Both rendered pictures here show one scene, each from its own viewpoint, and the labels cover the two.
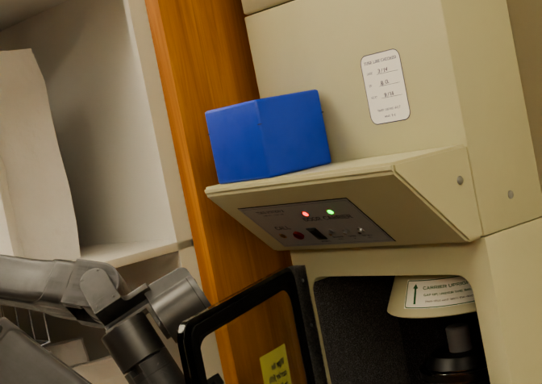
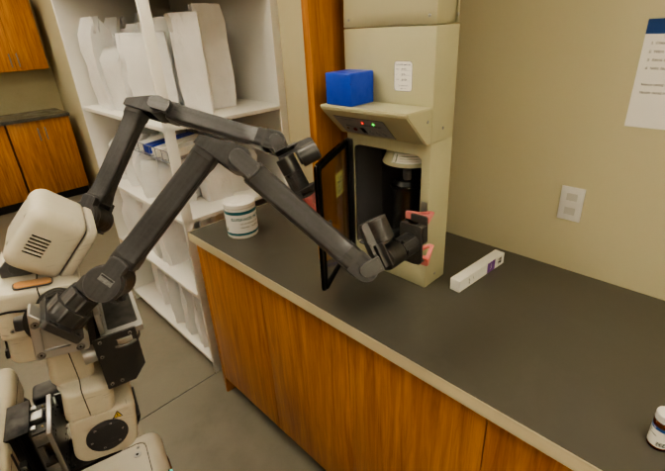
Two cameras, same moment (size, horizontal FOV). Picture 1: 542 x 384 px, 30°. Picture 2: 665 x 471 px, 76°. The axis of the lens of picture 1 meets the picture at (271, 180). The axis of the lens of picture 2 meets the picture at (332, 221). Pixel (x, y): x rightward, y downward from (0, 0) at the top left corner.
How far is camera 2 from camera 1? 0.24 m
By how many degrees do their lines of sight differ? 22
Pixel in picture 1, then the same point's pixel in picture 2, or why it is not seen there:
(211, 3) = (329, 19)
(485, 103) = (442, 91)
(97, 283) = (276, 140)
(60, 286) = (260, 139)
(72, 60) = (236, 10)
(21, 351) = (266, 175)
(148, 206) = (266, 86)
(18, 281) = (241, 133)
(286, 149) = (358, 95)
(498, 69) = (449, 76)
